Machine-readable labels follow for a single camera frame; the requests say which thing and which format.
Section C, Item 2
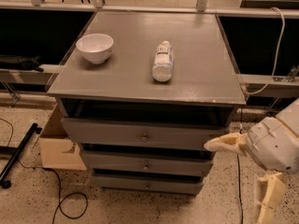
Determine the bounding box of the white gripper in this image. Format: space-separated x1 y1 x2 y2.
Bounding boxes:
204 117 299 224

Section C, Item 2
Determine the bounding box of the grey bottom drawer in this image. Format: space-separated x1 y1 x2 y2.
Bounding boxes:
94 175 203 195

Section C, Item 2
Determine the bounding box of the grey drawer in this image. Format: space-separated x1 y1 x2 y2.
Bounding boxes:
61 118 228 150
94 175 203 195
81 151 213 176

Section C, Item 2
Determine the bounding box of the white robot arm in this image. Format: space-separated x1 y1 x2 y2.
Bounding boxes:
204 99 299 224

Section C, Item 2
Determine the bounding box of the grey middle drawer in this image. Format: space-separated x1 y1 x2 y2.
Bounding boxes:
81 151 213 176

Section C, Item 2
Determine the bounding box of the grey drawer cabinet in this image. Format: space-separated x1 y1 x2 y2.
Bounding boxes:
49 11 245 183

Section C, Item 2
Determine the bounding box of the grey top drawer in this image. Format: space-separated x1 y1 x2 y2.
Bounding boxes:
61 118 228 150

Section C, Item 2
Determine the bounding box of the white plastic bottle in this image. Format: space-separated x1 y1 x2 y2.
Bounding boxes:
152 41 173 82

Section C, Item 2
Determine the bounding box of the cardboard box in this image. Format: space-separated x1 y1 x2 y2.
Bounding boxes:
38 106 87 171

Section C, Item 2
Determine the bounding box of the white ceramic bowl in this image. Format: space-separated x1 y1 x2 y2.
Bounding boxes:
76 34 114 63

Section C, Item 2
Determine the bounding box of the black cloth bundle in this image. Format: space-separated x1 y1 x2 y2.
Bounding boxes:
0 55 44 72

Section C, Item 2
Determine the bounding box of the black metal stand bar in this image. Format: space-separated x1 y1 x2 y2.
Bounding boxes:
0 123 42 189

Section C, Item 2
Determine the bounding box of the black floor cable right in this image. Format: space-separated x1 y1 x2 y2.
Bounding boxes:
236 107 244 224

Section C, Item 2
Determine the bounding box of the black floor cable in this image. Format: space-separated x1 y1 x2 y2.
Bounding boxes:
0 118 89 224
236 107 244 224

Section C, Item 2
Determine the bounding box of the white hanging cable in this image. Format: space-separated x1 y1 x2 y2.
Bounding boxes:
241 7 286 96

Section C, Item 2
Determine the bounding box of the black floor cable left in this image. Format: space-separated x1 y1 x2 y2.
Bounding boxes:
0 118 89 224

